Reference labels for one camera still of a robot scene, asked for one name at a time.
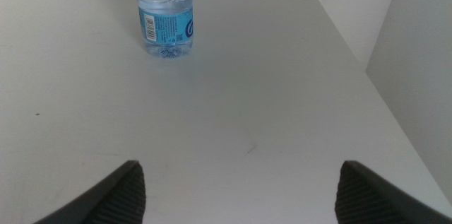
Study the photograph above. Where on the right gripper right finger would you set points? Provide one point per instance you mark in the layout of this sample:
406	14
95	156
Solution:
363	195

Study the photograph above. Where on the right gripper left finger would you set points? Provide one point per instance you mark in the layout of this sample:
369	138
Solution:
120	195

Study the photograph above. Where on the clear water bottle blue cap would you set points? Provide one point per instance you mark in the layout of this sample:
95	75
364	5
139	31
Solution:
164	22

